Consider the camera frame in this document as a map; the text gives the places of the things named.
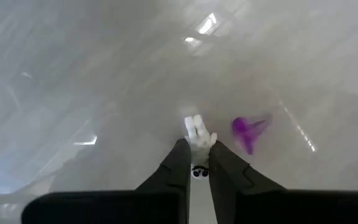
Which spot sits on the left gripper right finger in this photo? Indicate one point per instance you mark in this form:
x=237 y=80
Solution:
x=275 y=208

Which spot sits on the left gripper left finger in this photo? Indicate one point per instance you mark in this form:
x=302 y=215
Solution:
x=120 y=208

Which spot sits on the white ghost figure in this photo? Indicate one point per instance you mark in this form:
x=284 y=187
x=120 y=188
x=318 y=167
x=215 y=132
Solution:
x=199 y=140

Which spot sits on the purple witch hat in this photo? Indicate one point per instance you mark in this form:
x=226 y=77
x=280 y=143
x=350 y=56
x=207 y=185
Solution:
x=244 y=130

